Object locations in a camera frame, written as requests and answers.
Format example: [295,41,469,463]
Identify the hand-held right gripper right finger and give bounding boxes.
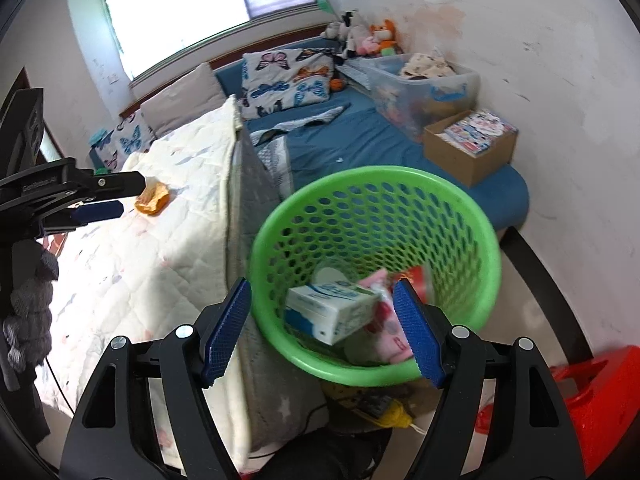
[392,280,586,480]

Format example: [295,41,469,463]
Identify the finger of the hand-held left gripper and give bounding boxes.
[44,200,126,234]
[92,170,147,199]

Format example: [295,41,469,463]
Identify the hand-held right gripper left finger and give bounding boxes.
[59,277,252,480]

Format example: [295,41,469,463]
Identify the pink packet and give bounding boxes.
[362,269,419,364]

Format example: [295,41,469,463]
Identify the orange wrapper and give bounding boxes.
[135,181,170,216]

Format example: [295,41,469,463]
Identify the red packet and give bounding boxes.
[392,266,435,306]

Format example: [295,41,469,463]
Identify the white and blue carton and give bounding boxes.
[285,281,382,346]

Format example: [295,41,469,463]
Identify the green plastic mesh basket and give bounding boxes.
[246,165,502,387]

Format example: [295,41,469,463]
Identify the person's left forearm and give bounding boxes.
[0,355,52,447]

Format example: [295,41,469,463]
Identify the person's left hand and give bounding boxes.
[2,247,60,392]

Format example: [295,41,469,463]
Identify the small butterfly print pillow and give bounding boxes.
[92,110,156,171]

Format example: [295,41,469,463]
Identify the brown door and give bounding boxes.
[10,67,68,163]

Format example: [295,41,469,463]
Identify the white and grey quilt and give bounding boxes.
[45,95,331,476]

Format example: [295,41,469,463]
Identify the black plug adapter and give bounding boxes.
[357,392,396,416]

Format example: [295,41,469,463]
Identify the yellow power strip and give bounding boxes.
[340,392,414,429]

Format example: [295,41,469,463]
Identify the beige pillow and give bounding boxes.
[140,62,228,138]

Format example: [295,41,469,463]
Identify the white round paper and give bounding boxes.
[312,266,351,289]

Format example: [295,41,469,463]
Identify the wooden headboard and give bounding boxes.
[120,22,341,116]

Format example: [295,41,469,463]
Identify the cardboard box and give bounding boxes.
[422,109,518,188]

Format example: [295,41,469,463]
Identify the window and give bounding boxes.
[65,0,313,83]

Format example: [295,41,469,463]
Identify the large butterfly print pillow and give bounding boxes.
[240,47,336,121]

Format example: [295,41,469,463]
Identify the bed with blue sheet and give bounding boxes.
[215,35,530,233]

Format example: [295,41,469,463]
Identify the red plastic stool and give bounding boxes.
[475,345,640,478]

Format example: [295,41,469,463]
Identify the white patterned sock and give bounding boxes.
[277,104,351,131]

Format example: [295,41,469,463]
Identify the colourful picture books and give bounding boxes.
[442,109,518,156]

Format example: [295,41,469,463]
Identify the clear plastic storage box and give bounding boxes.
[345,52,481,143]

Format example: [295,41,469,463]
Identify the cream spotted cloth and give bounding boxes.
[400,50,457,79]

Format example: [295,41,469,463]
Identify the black and white cow plush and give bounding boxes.
[340,10,372,59]

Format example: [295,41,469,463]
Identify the orange fox plush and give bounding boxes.
[370,19,404,57]

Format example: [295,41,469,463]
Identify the black cable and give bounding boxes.
[245,400,332,461]

